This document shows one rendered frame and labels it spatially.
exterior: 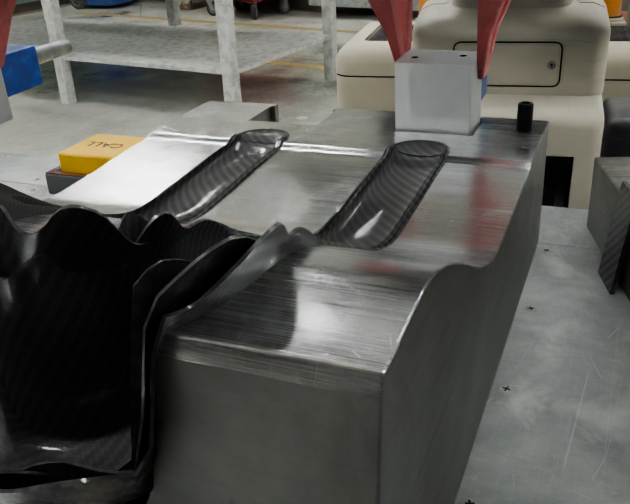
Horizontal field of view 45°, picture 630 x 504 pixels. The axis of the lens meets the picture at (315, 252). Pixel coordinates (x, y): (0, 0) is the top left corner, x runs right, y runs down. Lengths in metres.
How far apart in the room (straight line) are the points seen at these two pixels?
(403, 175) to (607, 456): 0.19
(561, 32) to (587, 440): 0.61
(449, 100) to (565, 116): 0.41
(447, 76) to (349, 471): 0.34
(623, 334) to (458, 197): 0.13
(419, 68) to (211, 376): 0.33
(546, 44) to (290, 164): 0.51
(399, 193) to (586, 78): 0.53
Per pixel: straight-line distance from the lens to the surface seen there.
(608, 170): 0.56
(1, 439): 0.30
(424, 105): 0.51
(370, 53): 1.22
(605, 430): 0.40
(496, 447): 0.38
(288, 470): 0.22
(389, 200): 0.43
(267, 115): 0.59
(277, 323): 0.21
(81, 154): 0.71
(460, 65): 0.50
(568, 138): 0.92
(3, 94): 0.56
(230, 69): 3.68
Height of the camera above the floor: 1.04
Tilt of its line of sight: 26 degrees down
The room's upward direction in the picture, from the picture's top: 3 degrees counter-clockwise
